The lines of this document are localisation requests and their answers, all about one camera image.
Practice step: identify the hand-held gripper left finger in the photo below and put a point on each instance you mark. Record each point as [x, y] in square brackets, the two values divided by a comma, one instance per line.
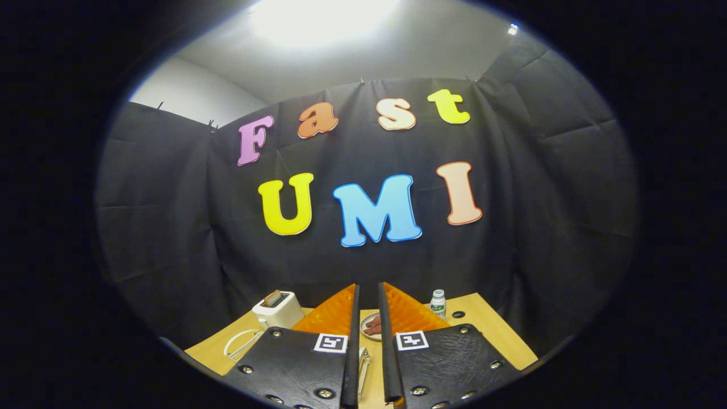
[352, 375]

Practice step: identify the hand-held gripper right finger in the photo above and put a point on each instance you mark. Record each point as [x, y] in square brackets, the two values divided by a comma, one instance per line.
[389, 369]

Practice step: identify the beige plate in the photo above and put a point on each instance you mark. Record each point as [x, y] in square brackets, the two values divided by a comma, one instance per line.
[363, 336]

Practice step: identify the brown meat piece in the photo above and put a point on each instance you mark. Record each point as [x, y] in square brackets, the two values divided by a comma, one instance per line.
[372, 330]
[375, 321]

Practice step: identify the white drink bottle green label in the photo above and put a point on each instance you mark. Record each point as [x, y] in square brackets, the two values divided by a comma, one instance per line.
[438, 305]

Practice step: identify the white toaster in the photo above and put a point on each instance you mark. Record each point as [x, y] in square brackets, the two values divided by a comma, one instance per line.
[281, 315]

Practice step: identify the toast slice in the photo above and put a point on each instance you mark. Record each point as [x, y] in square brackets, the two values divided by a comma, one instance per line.
[271, 298]

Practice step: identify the black backdrop cloth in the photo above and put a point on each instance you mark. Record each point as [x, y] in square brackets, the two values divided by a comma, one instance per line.
[539, 227]

